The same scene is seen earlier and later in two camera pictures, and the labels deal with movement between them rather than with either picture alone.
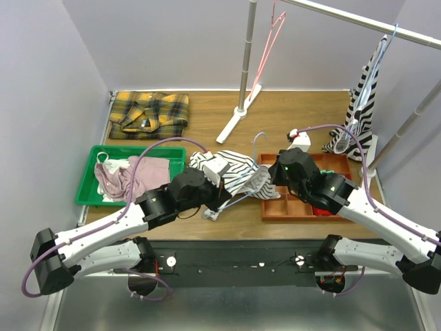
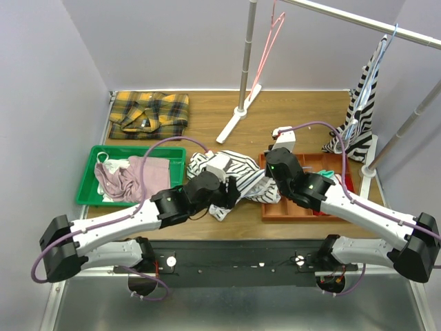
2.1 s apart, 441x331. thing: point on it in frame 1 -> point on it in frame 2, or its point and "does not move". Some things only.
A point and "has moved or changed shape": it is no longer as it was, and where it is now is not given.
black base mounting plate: x=254 y=263 does not move
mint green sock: x=324 y=172 does not move
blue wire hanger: x=207 y=214 -> x=247 y=194
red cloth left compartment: x=317 y=212 does not move
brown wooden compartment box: x=287 y=207 does not move
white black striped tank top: x=246 y=176 has moved or changed shape
